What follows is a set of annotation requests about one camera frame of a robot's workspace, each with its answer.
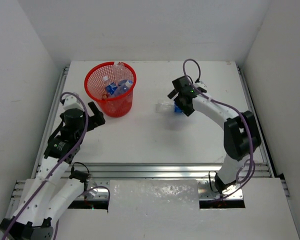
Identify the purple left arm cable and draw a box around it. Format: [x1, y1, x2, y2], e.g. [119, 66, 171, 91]
[1, 91, 111, 240]

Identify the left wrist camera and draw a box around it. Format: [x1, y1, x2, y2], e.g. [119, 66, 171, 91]
[61, 93, 83, 111]

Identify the aluminium rail frame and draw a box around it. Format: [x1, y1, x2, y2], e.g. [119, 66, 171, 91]
[0, 63, 291, 240]

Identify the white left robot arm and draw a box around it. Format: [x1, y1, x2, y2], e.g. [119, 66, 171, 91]
[0, 102, 106, 240]

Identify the red mesh plastic bin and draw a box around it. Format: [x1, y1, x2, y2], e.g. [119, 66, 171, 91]
[84, 61, 137, 118]

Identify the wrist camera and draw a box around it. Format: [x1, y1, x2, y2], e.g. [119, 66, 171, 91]
[61, 93, 83, 111]
[172, 76, 190, 93]

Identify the clear plastic bottle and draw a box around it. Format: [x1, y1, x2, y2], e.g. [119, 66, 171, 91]
[112, 62, 128, 83]
[113, 79, 134, 97]

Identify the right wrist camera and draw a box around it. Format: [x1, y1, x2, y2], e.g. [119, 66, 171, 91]
[172, 76, 190, 93]

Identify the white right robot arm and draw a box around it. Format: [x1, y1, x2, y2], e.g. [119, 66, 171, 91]
[167, 76, 261, 194]

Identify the clear bottle with blue label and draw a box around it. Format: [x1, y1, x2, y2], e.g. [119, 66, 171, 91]
[102, 75, 118, 96]

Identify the clear bottle blue label white cap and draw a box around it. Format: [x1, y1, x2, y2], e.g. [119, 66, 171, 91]
[155, 100, 183, 115]

